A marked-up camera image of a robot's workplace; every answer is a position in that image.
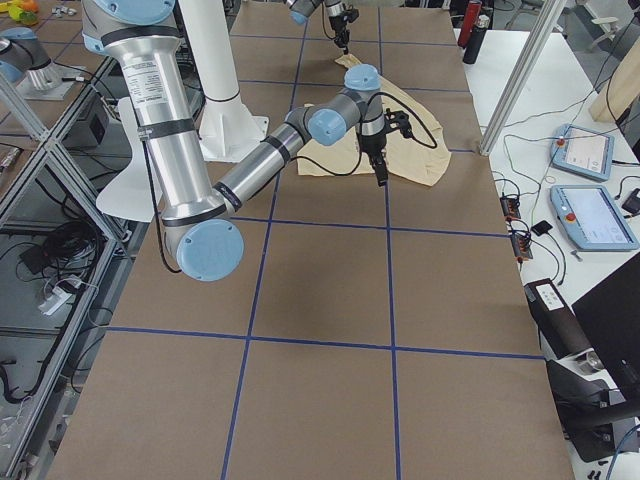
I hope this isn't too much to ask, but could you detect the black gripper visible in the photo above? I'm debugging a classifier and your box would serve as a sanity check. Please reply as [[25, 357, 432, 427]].
[[329, 14, 351, 54], [360, 132, 388, 187]]

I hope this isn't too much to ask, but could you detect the beige long-sleeve printed shirt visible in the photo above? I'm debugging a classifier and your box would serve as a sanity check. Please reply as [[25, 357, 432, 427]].
[[296, 53, 452, 188]]

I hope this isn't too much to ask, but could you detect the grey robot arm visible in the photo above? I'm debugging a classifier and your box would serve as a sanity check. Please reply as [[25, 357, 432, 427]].
[[284, 0, 359, 54], [82, 1, 387, 281]]

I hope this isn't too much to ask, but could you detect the red water bottle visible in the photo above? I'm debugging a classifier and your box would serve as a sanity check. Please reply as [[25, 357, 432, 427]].
[[457, 0, 482, 48]]

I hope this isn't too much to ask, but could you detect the black steel-capped water bottle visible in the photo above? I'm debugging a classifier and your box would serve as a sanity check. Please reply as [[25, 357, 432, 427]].
[[462, 14, 491, 65]]

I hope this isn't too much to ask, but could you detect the light blue teach pendant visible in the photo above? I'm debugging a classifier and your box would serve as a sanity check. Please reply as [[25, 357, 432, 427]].
[[550, 185, 639, 251], [550, 123, 615, 182]]

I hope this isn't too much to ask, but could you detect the white plastic chair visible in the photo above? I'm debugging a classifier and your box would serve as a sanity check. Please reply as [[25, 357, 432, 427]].
[[96, 97, 154, 223]]

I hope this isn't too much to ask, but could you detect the black monitor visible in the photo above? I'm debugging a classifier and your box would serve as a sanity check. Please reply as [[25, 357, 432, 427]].
[[572, 255, 639, 399]]

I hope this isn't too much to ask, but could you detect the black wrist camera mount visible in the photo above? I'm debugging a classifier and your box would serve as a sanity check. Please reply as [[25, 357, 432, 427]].
[[384, 108, 413, 139]]

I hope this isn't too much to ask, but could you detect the aluminium frame post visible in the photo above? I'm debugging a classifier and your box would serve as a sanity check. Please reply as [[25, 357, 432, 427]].
[[479, 0, 566, 156]]

